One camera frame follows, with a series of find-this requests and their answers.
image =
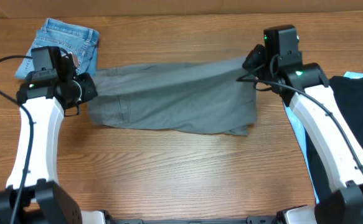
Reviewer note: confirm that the black t-shirt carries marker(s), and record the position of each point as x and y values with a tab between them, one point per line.
348	93

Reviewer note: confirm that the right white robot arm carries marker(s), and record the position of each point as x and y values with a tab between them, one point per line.
305	89

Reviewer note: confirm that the light blue garment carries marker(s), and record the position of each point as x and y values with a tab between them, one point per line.
296	124

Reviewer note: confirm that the folded blue denim shorts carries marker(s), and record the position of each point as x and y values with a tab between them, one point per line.
79	40

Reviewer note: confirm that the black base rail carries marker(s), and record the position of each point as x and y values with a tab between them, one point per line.
249	220

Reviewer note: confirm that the grey shorts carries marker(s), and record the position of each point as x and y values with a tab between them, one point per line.
200	98

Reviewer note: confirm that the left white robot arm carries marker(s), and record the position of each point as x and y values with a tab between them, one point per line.
33	193

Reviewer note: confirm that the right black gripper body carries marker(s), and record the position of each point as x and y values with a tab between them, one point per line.
254	59

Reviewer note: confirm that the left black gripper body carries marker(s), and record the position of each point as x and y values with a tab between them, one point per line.
82	89

